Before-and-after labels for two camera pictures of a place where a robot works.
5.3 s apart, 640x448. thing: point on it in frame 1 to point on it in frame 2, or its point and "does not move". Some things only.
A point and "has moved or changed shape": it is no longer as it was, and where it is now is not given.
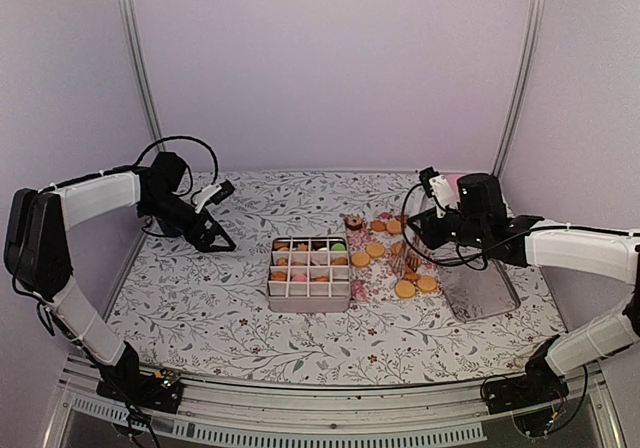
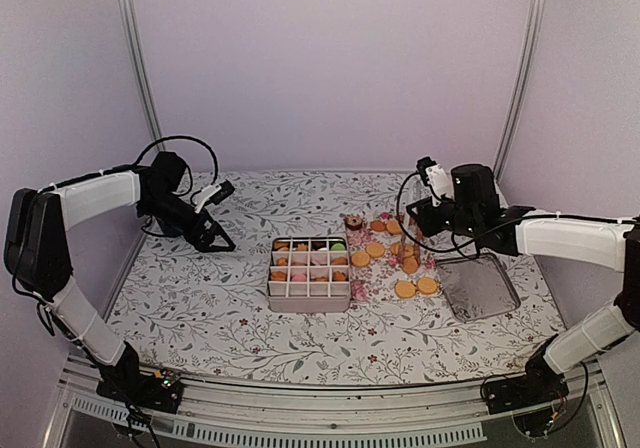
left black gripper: x=203 y=242 does not move
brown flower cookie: x=316 y=245 does not move
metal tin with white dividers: x=309 y=274 does not move
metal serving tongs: x=406 y=258 has moved or changed shape
